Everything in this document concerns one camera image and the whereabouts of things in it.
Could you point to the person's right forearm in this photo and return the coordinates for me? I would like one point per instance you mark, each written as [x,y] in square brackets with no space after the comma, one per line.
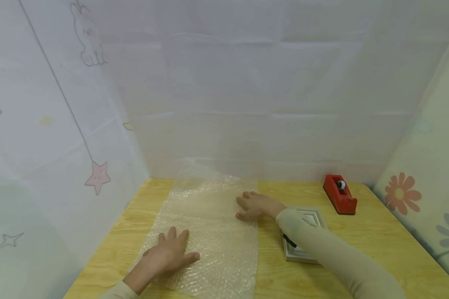
[333,257]

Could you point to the person's left little finger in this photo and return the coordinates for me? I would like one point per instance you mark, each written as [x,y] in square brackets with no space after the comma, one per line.
[148,251]

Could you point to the clear tape roll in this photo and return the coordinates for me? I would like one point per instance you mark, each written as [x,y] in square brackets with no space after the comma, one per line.
[341,185]

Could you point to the person's right index finger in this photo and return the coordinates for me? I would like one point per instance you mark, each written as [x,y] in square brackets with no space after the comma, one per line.
[244,202]

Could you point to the person's left middle finger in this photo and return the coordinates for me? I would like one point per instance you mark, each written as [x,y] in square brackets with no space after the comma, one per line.
[172,234]

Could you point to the person's left hand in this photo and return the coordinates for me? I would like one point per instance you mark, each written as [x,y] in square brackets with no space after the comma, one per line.
[168,255]

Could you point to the person's right fingers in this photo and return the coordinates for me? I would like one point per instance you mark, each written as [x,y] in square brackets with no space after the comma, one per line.
[251,194]

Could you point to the person's right thumb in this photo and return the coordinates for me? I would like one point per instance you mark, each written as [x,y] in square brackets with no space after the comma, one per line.
[245,215]

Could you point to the person's left forearm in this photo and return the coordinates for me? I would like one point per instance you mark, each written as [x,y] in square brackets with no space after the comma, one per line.
[134,282]

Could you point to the person's left ring finger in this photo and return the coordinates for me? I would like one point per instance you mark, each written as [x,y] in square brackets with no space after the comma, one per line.
[161,239]

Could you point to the clear bubble wrap sheet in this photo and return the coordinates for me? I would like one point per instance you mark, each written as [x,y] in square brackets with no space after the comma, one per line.
[217,245]

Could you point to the person's left index finger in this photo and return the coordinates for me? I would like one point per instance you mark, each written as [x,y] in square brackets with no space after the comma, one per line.
[183,237]

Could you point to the red tape dispenser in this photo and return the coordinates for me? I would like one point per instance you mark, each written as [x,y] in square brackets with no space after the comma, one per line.
[340,201]

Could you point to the white picture frame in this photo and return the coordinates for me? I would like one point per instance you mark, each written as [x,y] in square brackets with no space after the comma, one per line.
[314,218]

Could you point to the person's left thumb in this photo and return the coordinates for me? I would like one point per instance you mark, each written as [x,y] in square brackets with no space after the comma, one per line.
[191,258]

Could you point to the person's right hand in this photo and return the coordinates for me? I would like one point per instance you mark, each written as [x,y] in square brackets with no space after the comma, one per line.
[260,206]

